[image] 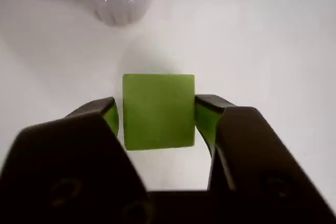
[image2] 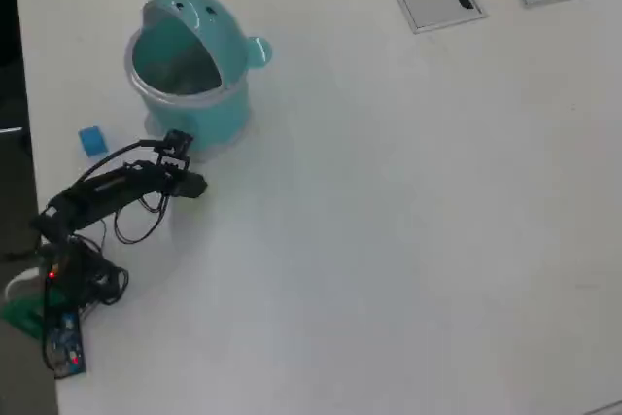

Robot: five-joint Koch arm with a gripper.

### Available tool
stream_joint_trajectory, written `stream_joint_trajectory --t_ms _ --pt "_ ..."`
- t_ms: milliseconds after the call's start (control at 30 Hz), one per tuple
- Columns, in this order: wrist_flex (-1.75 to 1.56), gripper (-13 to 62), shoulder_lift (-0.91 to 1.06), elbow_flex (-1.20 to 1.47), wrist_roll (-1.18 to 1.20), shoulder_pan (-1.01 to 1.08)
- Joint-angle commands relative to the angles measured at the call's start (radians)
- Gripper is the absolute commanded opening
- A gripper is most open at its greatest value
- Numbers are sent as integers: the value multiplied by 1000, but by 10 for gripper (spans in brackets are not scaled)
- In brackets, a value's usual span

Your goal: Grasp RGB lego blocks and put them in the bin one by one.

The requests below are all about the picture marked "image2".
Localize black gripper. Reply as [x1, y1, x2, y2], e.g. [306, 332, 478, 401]
[155, 152, 209, 199]

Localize blue lego block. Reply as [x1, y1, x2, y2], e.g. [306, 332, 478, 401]
[77, 125, 108, 159]

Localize teal whale-shaped bin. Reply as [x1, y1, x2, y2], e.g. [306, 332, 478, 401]
[123, 0, 274, 164]

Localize blue controller circuit board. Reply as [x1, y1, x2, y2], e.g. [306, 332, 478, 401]
[48, 312, 87, 380]

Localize green table clamp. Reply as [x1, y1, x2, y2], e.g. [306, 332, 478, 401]
[0, 288, 54, 341]

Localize small wrist camera box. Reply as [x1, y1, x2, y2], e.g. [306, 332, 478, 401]
[162, 128, 194, 155]

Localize black camera cable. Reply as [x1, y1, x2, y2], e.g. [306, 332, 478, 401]
[72, 139, 166, 186]

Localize thin black servo wires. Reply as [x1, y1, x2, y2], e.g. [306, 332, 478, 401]
[114, 190, 169, 245]

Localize white cable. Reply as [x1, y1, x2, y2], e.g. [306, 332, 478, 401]
[3, 266, 48, 302]

